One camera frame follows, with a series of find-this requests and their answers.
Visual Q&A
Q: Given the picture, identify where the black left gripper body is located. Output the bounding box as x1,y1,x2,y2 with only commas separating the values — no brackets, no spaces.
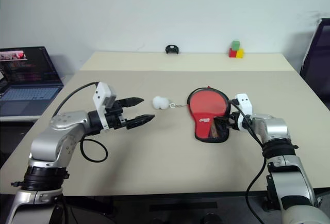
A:
104,99,129,131

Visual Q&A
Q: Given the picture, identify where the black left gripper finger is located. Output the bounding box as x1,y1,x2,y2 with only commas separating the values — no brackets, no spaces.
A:
126,114,156,130
121,96,144,107

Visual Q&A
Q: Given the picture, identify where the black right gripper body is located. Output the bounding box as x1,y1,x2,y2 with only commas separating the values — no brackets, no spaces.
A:
226,110,242,131

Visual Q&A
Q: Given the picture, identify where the black and red paddle case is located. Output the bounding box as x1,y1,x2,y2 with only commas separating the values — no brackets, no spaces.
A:
187,86,231,143

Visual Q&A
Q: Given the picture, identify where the red table tennis paddle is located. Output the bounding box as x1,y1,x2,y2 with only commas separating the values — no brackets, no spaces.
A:
190,90,227,139

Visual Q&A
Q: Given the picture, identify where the white pompom keychain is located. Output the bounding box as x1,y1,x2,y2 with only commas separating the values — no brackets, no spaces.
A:
152,95,189,110

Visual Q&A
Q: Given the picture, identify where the open blue laptop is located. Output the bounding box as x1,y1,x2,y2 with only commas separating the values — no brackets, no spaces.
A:
0,46,64,117

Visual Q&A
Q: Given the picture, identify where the black chair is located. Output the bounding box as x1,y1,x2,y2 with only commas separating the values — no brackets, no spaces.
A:
300,18,330,99

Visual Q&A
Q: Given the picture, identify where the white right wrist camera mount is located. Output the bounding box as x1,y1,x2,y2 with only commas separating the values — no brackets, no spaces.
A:
236,93,252,132

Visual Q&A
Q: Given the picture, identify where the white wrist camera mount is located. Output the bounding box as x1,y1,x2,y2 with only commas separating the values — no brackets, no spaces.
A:
236,93,252,132
92,82,117,132

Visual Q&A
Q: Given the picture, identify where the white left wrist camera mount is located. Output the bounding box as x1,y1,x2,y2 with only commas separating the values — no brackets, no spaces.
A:
92,82,117,132

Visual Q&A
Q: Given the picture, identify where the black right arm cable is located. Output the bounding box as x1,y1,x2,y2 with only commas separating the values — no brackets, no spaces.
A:
228,99,269,224

